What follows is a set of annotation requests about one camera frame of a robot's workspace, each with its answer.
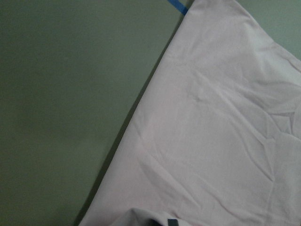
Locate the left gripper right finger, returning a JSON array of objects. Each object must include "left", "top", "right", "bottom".
[{"left": 167, "top": 219, "right": 179, "bottom": 226}]

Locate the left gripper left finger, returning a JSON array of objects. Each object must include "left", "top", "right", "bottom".
[{"left": 147, "top": 219, "right": 162, "bottom": 226}]

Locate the pink Snoopy t-shirt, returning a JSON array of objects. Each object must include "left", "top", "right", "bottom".
[{"left": 80, "top": 0, "right": 301, "bottom": 226}]

